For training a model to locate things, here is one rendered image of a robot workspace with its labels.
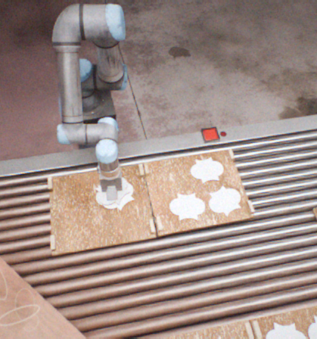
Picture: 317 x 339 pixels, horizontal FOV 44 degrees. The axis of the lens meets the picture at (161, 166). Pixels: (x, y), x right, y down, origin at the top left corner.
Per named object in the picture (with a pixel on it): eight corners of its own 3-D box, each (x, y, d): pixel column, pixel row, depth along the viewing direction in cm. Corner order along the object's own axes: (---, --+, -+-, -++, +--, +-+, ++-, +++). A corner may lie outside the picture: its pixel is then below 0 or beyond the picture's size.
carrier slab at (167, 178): (142, 165, 175) (142, 163, 174) (228, 150, 181) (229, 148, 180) (158, 237, 157) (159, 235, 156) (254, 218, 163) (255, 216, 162)
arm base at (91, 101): (69, 88, 192) (66, 74, 183) (100, 87, 193) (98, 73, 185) (69, 113, 185) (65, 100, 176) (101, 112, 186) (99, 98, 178)
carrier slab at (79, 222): (49, 179, 170) (48, 178, 169) (141, 166, 175) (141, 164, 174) (52, 256, 152) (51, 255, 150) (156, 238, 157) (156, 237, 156)
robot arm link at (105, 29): (95, 71, 182) (79, -5, 129) (127, 71, 183) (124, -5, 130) (95, 95, 180) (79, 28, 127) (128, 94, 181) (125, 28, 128)
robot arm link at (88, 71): (69, 76, 183) (65, 55, 171) (98, 76, 184) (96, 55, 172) (68, 97, 177) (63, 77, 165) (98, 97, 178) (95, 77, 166)
